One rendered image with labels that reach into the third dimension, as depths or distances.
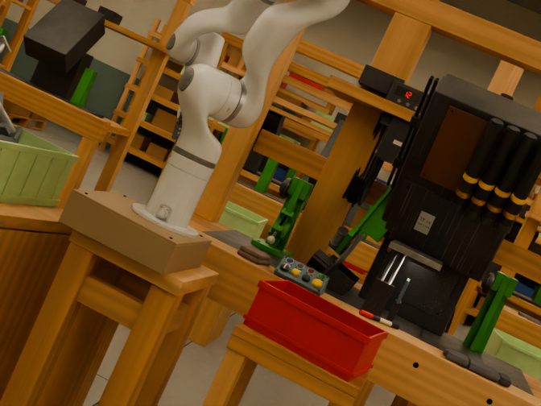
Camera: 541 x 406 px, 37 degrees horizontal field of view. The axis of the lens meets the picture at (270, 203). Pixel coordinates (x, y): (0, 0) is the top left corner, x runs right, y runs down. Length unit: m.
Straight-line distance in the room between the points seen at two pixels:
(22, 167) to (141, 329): 0.59
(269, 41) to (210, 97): 0.20
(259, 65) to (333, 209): 1.00
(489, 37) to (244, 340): 1.48
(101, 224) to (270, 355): 0.52
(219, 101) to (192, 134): 0.11
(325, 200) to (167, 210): 0.96
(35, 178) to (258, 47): 0.77
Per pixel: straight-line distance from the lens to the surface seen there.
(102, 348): 2.60
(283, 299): 2.03
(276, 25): 2.03
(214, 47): 2.30
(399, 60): 2.97
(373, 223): 2.56
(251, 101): 2.12
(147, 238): 1.98
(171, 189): 2.11
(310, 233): 2.95
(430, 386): 2.35
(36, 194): 2.45
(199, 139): 2.09
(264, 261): 2.44
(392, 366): 2.35
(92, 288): 2.11
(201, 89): 2.06
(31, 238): 2.33
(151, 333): 2.04
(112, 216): 2.02
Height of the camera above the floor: 1.25
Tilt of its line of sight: 4 degrees down
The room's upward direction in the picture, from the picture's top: 25 degrees clockwise
